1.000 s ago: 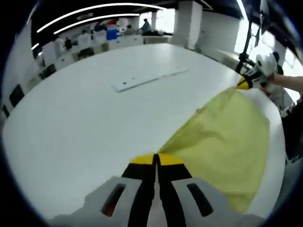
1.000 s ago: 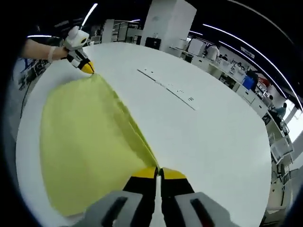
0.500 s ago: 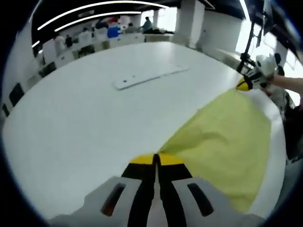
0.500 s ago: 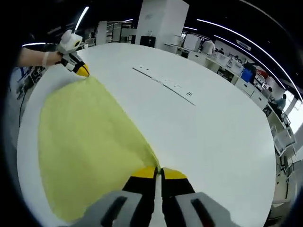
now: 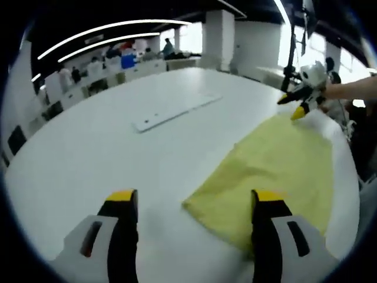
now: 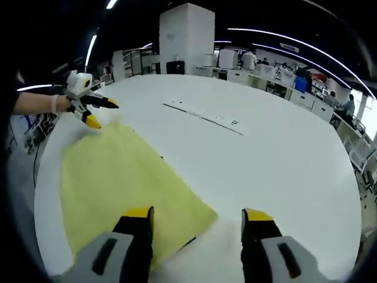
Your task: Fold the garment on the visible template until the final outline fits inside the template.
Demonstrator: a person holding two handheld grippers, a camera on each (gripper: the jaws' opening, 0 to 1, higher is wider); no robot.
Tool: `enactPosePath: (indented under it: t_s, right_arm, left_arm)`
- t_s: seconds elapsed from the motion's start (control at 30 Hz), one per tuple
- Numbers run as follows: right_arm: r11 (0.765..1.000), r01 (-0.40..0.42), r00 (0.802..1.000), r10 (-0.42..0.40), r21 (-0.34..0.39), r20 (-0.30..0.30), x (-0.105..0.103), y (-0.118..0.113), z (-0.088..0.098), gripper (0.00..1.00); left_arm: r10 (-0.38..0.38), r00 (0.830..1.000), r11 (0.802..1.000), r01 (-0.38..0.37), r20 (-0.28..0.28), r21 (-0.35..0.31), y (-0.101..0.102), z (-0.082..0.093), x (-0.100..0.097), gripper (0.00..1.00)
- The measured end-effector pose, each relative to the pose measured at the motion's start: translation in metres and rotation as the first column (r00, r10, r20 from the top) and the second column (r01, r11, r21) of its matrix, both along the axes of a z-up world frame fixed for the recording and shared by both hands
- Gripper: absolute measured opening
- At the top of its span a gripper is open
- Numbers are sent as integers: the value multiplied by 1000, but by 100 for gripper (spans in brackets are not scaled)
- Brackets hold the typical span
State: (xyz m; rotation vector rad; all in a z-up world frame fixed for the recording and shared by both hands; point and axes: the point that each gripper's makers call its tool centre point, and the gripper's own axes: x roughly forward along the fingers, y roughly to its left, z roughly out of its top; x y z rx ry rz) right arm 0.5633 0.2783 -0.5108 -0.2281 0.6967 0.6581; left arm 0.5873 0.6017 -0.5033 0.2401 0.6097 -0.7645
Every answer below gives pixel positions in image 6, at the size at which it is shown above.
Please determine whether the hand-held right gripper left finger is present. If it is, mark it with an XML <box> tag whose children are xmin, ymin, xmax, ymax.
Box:
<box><xmin>58</xmin><ymin>205</ymin><xmax>155</xmax><ymax>283</ymax></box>

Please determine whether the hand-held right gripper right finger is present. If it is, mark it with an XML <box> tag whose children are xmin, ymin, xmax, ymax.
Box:
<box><xmin>240</xmin><ymin>208</ymin><xmax>335</xmax><ymax>283</ymax></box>

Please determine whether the yellow and blue garment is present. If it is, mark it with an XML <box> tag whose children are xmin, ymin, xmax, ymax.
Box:
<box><xmin>60</xmin><ymin>121</ymin><xmax>219</xmax><ymax>271</ymax></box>

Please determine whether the person's left hand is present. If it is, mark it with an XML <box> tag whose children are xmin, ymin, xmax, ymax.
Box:
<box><xmin>50</xmin><ymin>94</ymin><xmax>73</xmax><ymax>114</ymax></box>

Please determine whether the straight ceiling light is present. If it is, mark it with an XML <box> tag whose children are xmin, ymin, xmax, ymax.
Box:
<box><xmin>85</xmin><ymin>34</ymin><xmax>98</xmax><ymax>67</ymax></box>

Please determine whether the white square pillar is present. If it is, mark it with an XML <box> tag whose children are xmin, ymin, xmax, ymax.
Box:
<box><xmin>159</xmin><ymin>2</ymin><xmax>216</xmax><ymax>76</ymax></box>

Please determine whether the white power strip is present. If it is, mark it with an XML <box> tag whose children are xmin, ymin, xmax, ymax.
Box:
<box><xmin>163</xmin><ymin>100</ymin><xmax>246</xmax><ymax>137</ymax></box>

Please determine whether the white appliance cabinet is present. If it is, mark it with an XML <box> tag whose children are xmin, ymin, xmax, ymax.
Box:
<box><xmin>219</xmin><ymin>48</ymin><xmax>239</xmax><ymax>70</ymax></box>

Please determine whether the white lab counter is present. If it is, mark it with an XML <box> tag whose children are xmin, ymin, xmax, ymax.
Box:
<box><xmin>217</xmin><ymin>67</ymin><xmax>366</xmax><ymax>140</ymax></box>

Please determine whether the blue box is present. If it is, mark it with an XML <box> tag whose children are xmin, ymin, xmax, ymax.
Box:
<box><xmin>294</xmin><ymin>74</ymin><xmax>309</xmax><ymax>93</ymax></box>

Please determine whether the long curved ceiling light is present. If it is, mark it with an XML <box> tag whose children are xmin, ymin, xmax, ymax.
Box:
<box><xmin>227</xmin><ymin>27</ymin><xmax>369</xmax><ymax>96</ymax></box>

